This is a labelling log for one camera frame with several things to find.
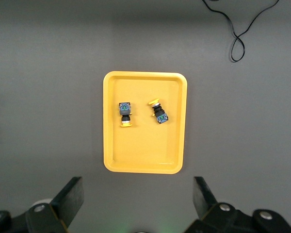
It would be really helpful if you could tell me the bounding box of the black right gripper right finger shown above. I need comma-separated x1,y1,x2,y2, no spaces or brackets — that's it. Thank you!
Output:
184,176,257,233

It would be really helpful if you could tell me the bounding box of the dark grey table mat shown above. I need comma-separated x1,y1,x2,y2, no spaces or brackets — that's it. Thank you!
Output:
0,0,291,233

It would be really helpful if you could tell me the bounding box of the yellow plastic tray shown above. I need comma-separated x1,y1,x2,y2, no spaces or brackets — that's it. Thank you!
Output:
103,70,188,175

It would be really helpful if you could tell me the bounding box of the thin black loose cable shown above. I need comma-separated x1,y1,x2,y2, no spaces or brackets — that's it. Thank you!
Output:
202,0,281,63

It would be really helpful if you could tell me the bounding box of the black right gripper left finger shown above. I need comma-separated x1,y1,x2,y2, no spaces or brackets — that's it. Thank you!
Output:
25,176,85,233

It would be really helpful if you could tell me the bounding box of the yellow mushroom push button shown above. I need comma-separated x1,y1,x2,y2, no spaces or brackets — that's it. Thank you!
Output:
118,101,133,128
147,98,170,125

